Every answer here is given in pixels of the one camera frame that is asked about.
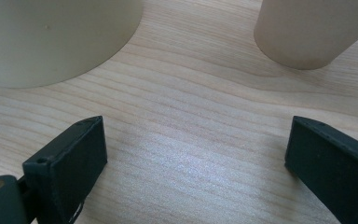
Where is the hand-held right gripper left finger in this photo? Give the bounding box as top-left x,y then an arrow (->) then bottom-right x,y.
22,115 -> 108,224

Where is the cream metal pot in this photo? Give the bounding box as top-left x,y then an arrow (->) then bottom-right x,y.
0,0 -> 145,89

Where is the beige paper cup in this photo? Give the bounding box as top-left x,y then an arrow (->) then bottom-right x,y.
254,0 -> 358,71

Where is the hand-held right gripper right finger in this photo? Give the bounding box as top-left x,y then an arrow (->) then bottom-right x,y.
284,115 -> 358,224

